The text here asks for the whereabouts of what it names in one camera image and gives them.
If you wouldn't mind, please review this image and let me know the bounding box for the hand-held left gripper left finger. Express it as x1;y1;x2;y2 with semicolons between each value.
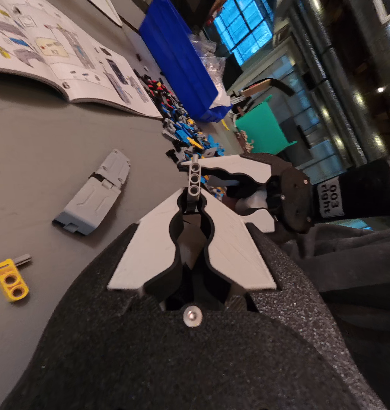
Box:
107;187;186;297

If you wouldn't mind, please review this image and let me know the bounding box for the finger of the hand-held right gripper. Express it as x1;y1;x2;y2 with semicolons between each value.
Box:
237;206;275;234
180;154;272;185

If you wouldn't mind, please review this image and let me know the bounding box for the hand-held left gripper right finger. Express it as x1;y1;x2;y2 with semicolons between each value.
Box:
198;188;277;303

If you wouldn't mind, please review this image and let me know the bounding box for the grey toy panel assembly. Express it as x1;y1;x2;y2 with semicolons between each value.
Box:
187;154;203;213
52;148;132;237

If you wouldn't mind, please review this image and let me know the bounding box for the yellow toy connector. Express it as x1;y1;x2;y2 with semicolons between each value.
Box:
0;254;32;302

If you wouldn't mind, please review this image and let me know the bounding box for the grey desk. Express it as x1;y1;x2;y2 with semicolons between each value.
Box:
0;0;240;410

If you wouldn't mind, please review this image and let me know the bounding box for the small brown wooden model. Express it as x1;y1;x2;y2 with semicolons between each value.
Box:
236;129;255;154

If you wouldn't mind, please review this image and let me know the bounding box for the green plastic tote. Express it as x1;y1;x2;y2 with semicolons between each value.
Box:
235;95;298;155

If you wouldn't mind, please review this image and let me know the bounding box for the pile of toy building pieces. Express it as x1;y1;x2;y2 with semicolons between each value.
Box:
132;69;229;201

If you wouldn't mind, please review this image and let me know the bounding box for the wooden and black chair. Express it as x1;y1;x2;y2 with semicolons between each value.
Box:
239;78;296;100

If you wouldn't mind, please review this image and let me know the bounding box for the crumpled clear plastic bag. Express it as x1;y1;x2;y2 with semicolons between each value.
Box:
188;31;228;88

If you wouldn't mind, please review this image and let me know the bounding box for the blue storage bin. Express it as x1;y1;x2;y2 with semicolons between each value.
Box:
138;0;233;123

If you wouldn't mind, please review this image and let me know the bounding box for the white instruction booklet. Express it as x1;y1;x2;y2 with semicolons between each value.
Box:
0;0;163;120

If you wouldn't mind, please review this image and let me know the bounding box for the white metal stand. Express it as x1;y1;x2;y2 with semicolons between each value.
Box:
87;0;123;28

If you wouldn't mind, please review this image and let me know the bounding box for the silver ventilation duct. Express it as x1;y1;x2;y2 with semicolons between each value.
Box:
291;0;390;167

